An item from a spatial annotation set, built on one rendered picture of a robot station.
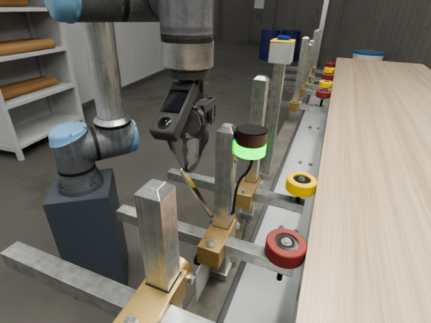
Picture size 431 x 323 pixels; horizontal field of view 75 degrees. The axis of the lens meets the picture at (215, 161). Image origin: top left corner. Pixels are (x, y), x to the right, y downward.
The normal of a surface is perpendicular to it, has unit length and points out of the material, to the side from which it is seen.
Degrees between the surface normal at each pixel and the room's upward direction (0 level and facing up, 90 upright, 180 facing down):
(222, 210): 90
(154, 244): 90
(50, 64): 90
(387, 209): 0
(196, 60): 90
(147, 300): 0
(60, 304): 0
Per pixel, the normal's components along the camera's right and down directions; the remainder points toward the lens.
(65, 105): -0.29, 0.46
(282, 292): 0.02, -0.87
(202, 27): 0.59, 0.40
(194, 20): 0.36, 0.47
